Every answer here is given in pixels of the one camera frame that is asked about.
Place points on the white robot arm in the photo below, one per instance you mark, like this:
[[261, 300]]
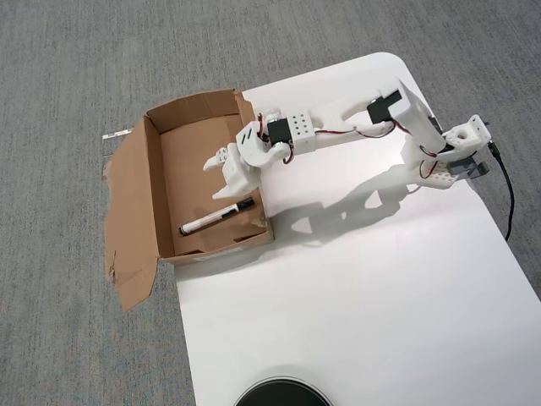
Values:
[[334, 120]]

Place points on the white strip on carpet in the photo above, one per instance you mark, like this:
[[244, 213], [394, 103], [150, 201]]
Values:
[[116, 135]]

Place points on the white marker pen black cap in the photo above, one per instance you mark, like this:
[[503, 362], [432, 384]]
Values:
[[211, 217]]

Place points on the grey table clamp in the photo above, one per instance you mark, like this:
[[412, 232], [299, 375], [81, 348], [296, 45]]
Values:
[[467, 168]]

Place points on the white gripper with slots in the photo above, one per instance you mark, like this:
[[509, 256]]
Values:
[[235, 173]]

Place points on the open brown cardboard box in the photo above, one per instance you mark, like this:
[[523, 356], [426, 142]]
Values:
[[177, 169]]

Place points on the black round disc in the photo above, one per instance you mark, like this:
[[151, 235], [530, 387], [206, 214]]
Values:
[[281, 391]]

